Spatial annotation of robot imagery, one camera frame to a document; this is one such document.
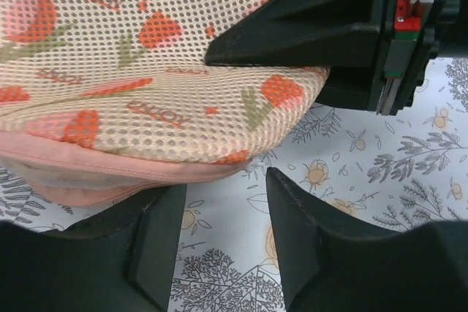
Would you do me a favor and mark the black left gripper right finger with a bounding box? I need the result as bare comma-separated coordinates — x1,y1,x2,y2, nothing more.
266,167,467,311

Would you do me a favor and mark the peach floral mesh laundry bag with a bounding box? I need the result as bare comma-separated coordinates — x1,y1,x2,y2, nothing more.
1,0,329,206

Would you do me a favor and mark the floral patterned table mat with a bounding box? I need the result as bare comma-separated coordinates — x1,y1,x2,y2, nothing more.
1,59,467,311

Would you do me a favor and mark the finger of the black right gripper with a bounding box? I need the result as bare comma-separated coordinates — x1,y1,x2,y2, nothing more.
316,66,380,111
205,0,383,67

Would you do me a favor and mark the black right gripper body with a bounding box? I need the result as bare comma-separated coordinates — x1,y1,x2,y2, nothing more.
376,0,467,115

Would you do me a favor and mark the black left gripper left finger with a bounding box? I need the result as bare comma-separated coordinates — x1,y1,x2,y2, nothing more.
1,185,186,311

